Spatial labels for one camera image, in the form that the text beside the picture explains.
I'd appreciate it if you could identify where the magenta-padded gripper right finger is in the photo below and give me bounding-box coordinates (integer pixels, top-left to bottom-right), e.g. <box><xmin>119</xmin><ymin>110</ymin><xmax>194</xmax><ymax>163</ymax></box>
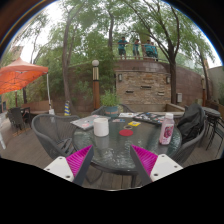
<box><xmin>129</xmin><ymin>144</ymin><xmax>184</xmax><ymax>187</ymax></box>

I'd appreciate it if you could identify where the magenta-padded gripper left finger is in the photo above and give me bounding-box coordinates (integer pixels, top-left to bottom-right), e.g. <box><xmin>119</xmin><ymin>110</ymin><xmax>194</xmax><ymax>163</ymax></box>
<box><xmin>43</xmin><ymin>144</ymin><xmax>95</xmax><ymax>187</ymax></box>

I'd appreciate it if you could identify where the pink juice bottle white cap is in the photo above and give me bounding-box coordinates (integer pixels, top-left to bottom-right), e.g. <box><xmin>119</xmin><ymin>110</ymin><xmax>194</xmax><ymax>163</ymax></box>
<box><xmin>158</xmin><ymin>112</ymin><xmax>175</xmax><ymax>146</ymax></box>

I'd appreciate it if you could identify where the silver laptop with stickers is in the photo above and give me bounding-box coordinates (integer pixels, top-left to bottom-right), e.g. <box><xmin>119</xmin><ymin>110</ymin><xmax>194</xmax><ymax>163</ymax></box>
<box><xmin>70</xmin><ymin>114</ymin><xmax>112</xmax><ymax>131</ymax></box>

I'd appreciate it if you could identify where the flat round red coaster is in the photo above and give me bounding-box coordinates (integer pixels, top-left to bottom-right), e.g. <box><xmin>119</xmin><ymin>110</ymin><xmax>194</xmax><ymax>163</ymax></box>
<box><xmin>118</xmin><ymin>128</ymin><xmax>135</xmax><ymax>137</ymax></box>

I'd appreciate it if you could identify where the black jacket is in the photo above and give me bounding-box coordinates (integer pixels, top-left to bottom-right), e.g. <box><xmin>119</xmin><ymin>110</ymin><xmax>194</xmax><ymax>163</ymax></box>
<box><xmin>176</xmin><ymin>103</ymin><xmax>206</xmax><ymax>144</ymax></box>

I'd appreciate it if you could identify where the yellow card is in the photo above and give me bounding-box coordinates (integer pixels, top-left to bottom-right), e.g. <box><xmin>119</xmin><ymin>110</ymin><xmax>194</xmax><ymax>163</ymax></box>
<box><xmin>127</xmin><ymin>120</ymin><xmax>142</xmax><ymax>128</ymax></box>

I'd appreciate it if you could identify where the blue yellow striped cone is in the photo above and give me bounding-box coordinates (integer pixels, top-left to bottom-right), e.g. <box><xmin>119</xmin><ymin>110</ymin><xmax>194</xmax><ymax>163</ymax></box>
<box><xmin>63</xmin><ymin>100</ymin><xmax>72</xmax><ymax>117</ymax></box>

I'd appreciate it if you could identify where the white cup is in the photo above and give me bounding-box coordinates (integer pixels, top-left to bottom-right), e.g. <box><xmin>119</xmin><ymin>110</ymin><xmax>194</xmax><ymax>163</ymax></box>
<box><xmin>93</xmin><ymin>117</ymin><xmax>110</xmax><ymax>138</ymax></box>

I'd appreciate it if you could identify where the white sticker sheet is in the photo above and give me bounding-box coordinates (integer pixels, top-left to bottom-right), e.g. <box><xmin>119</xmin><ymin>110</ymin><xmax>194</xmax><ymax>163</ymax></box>
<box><xmin>118</xmin><ymin>112</ymin><xmax>139</xmax><ymax>119</ymax></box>

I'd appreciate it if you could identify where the dark patio chair group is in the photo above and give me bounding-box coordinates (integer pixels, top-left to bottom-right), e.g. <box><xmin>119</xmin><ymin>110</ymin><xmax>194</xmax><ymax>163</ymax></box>
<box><xmin>7</xmin><ymin>106</ymin><xmax>33</xmax><ymax>133</ymax></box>

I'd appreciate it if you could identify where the black metal patio chair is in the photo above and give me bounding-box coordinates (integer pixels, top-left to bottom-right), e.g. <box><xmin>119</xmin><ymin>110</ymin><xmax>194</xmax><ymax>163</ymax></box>
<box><xmin>213</xmin><ymin>116</ymin><xmax>224</xmax><ymax>158</ymax></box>

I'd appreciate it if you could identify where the dark patio table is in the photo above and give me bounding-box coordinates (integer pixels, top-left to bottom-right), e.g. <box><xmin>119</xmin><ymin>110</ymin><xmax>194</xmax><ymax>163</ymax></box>
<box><xmin>201</xmin><ymin>106</ymin><xmax>223</xmax><ymax>151</ymax></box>

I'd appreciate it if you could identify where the green plant in teal pot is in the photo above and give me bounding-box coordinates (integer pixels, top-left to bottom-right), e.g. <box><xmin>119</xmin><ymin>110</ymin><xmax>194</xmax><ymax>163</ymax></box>
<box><xmin>99</xmin><ymin>88</ymin><xmax>122</xmax><ymax>118</ymax></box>

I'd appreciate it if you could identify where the tall green tree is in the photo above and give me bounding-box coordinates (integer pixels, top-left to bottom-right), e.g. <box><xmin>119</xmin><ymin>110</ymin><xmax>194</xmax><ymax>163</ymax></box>
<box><xmin>29</xmin><ymin>0</ymin><xmax>111</xmax><ymax>113</ymax></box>
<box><xmin>126</xmin><ymin>0</ymin><xmax>214</xmax><ymax>105</ymax></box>

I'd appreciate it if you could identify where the orange canopy tent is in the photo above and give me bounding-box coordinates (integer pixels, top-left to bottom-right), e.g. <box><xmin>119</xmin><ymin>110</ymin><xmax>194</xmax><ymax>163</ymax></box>
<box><xmin>0</xmin><ymin>57</ymin><xmax>55</xmax><ymax>116</ymax></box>

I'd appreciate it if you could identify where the person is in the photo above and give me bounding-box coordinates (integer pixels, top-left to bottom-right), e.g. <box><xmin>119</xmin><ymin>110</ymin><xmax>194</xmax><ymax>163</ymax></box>
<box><xmin>132</xmin><ymin>38</ymin><xmax>141</xmax><ymax>60</ymax></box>
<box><xmin>150</xmin><ymin>41</ymin><xmax>160</xmax><ymax>62</ymax></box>
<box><xmin>117</xmin><ymin>36</ymin><xmax>129</xmax><ymax>60</ymax></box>
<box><xmin>143</xmin><ymin>39</ymin><xmax>155</xmax><ymax>60</ymax></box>

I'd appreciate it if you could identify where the globe lamp post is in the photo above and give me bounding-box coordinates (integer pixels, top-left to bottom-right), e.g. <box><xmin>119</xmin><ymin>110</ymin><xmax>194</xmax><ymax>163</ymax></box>
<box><xmin>91</xmin><ymin>59</ymin><xmax>101</xmax><ymax>111</ymax></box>

